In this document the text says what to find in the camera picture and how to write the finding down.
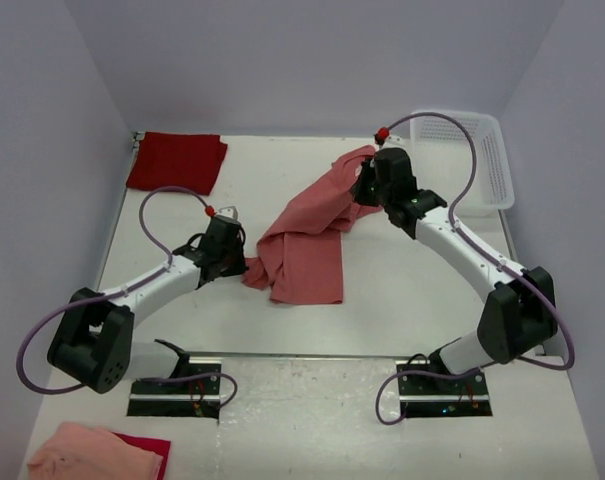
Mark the salmon pink t shirt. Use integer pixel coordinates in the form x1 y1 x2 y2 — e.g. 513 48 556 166
242 145 380 305

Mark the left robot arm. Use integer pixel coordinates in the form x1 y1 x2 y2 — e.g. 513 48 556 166
47 214 247 394

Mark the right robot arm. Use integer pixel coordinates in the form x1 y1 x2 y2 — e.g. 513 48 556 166
351 147 558 393

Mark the white plastic basket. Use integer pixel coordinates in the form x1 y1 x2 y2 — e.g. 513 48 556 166
409 111 515 216

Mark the folded dark red shirt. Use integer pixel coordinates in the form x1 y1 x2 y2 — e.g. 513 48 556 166
126 132 228 196

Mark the folded red shirt front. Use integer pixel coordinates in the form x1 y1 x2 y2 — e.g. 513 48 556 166
114 432 171 480

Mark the folded light pink shirt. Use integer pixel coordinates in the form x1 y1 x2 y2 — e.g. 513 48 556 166
27 422 161 479

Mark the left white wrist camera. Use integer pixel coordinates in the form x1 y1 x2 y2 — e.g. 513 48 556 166
216 206 239 221

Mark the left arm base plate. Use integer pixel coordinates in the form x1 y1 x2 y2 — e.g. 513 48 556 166
126 358 222 420

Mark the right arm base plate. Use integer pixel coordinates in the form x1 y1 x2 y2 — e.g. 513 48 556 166
397 373 493 419

